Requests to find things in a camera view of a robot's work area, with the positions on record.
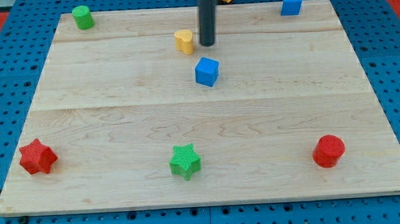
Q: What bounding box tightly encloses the green star block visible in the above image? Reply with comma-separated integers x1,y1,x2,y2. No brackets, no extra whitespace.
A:
169,143,201,181

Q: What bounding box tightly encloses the red star block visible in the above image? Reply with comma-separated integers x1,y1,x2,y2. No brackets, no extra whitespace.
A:
18,138,58,174

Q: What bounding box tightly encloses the blue cube block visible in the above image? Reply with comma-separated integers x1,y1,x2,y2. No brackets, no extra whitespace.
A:
195,57,219,87

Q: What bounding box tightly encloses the wooden board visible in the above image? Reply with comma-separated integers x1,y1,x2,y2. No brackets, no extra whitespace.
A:
0,0,400,217

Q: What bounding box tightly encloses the yellow heart block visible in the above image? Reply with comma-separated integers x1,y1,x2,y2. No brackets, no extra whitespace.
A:
174,29,194,55

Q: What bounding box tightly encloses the red cylinder block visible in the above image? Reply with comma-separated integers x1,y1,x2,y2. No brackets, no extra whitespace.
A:
312,135,345,168

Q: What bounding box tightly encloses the blue pentagon block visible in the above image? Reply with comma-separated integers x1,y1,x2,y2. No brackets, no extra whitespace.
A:
281,0,303,16

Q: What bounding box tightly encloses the green cylinder block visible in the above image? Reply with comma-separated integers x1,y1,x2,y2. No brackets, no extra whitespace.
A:
71,5,95,29

